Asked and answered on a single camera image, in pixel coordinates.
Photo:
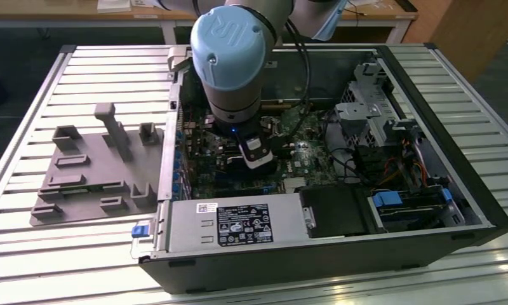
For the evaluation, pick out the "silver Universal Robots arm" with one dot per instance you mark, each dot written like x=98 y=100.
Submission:
x=229 y=47

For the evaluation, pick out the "CPU socket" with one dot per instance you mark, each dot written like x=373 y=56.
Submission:
x=275 y=127

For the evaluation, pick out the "black graphics card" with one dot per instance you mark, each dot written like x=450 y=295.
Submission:
x=233 y=168

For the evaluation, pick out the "green motherboard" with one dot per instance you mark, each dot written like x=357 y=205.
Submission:
x=314 y=165

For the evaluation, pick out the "silver chipset heatsink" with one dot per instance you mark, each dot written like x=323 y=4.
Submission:
x=295 y=184

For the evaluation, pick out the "grey power supply unit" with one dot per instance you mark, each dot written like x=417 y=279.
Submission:
x=186 y=228

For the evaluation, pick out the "grey parts rack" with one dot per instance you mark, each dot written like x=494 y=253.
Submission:
x=94 y=165

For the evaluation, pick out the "metal drive cage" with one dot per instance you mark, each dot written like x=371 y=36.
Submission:
x=365 y=114

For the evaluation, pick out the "black plastic shroud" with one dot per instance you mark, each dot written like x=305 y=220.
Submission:
x=335 y=209

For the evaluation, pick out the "blue release latch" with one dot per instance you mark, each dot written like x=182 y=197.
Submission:
x=139 y=231

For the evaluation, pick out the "hard disk in blue carrier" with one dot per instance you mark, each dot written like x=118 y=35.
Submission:
x=387 y=198

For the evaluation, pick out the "small white box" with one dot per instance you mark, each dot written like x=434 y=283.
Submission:
x=144 y=3

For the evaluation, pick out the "black open PC case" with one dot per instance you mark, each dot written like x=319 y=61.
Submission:
x=279 y=270

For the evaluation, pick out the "white cardboard box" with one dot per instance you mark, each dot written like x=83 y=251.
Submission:
x=114 y=5

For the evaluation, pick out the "wooden desk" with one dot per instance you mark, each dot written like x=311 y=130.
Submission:
x=67 y=12

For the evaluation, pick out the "wooden cabinet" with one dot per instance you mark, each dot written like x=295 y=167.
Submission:
x=470 y=28

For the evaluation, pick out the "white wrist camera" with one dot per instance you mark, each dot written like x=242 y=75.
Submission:
x=257 y=155

